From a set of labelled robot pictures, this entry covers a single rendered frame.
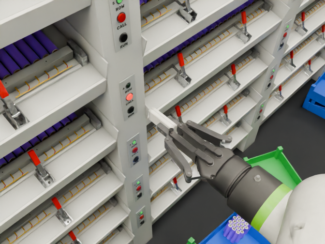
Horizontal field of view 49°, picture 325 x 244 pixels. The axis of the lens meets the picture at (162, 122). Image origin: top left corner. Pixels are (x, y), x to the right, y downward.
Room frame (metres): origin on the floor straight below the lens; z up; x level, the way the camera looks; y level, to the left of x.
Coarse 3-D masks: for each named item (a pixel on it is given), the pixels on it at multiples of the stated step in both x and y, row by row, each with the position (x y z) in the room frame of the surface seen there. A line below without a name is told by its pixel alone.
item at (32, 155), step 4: (28, 152) 0.41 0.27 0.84; (32, 152) 0.41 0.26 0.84; (32, 156) 0.41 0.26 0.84; (36, 156) 0.41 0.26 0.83; (32, 160) 0.41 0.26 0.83; (36, 160) 0.41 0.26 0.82; (36, 164) 0.40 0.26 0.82; (40, 164) 0.41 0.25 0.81; (40, 168) 0.40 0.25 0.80; (40, 172) 0.40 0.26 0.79; (44, 172) 0.40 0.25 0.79; (44, 176) 0.40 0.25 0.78
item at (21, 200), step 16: (80, 112) 0.57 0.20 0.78; (96, 112) 0.56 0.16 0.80; (96, 128) 0.53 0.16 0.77; (112, 128) 0.52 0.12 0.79; (64, 144) 0.49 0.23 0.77; (80, 144) 0.49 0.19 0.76; (96, 144) 0.50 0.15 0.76; (112, 144) 0.50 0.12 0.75; (64, 160) 0.45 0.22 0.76; (80, 160) 0.45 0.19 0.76; (96, 160) 0.47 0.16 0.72; (16, 176) 0.40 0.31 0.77; (32, 176) 0.41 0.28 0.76; (64, 176) 0.41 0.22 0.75; (0, 192) 0.37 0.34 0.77; (16, 192) 0.37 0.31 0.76; (32, 192) 0.37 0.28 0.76; (48, 192) 0.38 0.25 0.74; (0, 208) 0.33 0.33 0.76; (16, 208) 0.34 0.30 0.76; (32, 208) 0.35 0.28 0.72; (0, 224) 0.30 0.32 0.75
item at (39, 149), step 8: (80, 120) 0.54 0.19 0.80; (88, 120) 0.54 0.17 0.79; (64, 128) 0.51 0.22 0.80; (72, 128) 0.51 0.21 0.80; (80, 128) 0.53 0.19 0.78; (56, 136) 0.49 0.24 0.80; (64, 136) 0.49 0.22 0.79; (80, 136) 0.51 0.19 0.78; (40, 144) 0.47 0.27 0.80; (48, 144) 0.47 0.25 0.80; (56, 144) 0.48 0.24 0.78; (40, 152) 0.45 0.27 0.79; (56, 152) 0.46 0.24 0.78; (16, 160) 0.42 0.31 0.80; (24, 160) 0.43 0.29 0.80; (0, 168) 0.40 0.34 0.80; (8, 168) 0.40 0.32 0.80; (16, 168) 0.41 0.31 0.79; (0, 176) 0.39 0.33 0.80; (8, 176) 0.40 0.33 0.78; (8, 184) 0.38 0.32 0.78
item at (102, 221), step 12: (108, 204) 0.54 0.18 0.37; (120, 204) 0.54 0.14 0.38; (96, 216) 0.50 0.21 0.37; (108, 216) 0.50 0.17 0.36; (120, 216) 0.50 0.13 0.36; (84, 228) 0.46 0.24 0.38; (96, 228) 0.46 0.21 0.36; (108, 228) 0.46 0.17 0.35; (60, 240) 0.42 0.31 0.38; (72, 240) 0.42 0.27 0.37; (84, 240) 0.42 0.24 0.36; (96, 240) 0.43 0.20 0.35
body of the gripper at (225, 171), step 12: (216, 156) 0.38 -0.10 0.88; (228, 156) 0.38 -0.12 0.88; (204, 168) 0.35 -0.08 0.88; (216, 168) 0.35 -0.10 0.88; (228, 168) 0.34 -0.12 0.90; (240, 168) 0.34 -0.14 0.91; (204, 180) 0.34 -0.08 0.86; (216, 180) 0.33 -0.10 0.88; (228, 180) 0.32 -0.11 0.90; (228, 192) 0.31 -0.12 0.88
